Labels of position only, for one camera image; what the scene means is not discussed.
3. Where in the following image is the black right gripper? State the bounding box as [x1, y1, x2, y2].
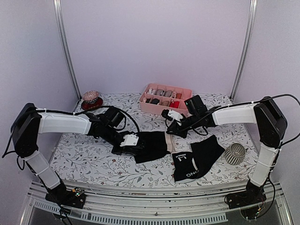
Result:
[167, 113, 201, 138]

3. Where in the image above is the black underwear beige waistband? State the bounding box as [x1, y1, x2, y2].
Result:
[134, 131, 174, 164]

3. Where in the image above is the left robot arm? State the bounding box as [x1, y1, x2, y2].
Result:
[8, 103, 139, 203]

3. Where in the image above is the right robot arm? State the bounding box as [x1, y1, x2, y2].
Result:
[167, 94, 300, 187]

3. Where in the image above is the black underwear white lettering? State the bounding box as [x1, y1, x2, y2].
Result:
[172, 135, 225, 183]

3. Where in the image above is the pink divided storage box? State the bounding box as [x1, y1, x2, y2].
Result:
[139, 83, 192, 116]

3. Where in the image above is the floral patterned table mat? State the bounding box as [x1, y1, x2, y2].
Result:
[51, 93, 258, 188]

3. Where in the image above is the striped round cup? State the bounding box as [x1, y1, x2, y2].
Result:
[225, 143, 246, 165]

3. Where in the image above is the red patterned pincushion on saucer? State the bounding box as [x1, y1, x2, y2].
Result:
[81, 90, 103, 111]

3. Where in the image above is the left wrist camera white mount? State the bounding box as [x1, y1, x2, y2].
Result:
[120, 134, 143, 147]

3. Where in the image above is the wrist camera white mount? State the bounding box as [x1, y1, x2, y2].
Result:
[161, 109, 184, 122]
[120, 134, 143, 147]

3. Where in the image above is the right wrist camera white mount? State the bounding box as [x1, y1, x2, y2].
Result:
[161, 109, 184, 122]

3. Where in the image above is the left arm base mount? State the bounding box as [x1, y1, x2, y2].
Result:
[45, 184, 86, 209]

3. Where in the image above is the aluminium front rail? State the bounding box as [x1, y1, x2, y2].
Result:
[20, 181, 294, 225]

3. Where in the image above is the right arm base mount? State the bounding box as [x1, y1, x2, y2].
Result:
[224, 181, 267, 209]

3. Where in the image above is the right aluminium frame post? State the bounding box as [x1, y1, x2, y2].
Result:
[230, 0, 257, 102]

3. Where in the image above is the aluminium frame post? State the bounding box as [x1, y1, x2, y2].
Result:
[230, 0, 257, 102]
[53, 0, 81, 100]

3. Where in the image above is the left aluminium frame post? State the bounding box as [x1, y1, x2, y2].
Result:
[53, 0, 81, 100]

